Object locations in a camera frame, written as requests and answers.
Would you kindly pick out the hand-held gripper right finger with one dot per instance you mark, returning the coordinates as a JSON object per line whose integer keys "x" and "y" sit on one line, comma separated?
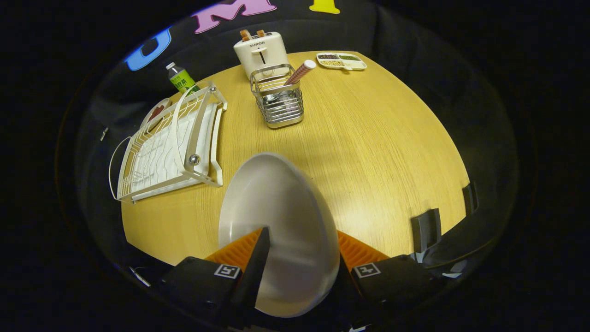
{"x": 349, "y": 293}

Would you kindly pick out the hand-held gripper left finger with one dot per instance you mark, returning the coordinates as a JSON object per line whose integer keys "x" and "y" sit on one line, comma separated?
{"x": 251, "y": 276}

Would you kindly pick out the round white plate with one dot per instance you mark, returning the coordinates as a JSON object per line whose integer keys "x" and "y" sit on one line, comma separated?
{"x": 281, "y": 221}

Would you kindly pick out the small oval white dish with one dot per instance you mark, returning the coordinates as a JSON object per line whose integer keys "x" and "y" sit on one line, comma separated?
{"x": 150, "y": 121}

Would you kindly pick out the red sausage pieces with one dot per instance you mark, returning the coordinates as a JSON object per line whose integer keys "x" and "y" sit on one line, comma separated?
{"x": 156, "y": 112}

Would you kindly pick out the white clip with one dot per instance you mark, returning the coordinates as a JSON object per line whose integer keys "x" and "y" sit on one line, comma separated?
{"x": 104, "y": 134}

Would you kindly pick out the green label drink bottle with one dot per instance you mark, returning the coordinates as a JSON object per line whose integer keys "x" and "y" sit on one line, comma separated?
{"x": 180, "y": 80}

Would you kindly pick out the white toaster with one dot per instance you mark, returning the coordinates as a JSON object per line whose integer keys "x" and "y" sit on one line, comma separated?
{"x": 265, "y": 48}

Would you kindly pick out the divided white snack tray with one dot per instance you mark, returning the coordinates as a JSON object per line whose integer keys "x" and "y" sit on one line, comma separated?
{"x": 342, "y": 61}

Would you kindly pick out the black backdrop cloth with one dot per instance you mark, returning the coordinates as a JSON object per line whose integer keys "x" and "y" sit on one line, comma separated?
{"x": 322, "y": 32}

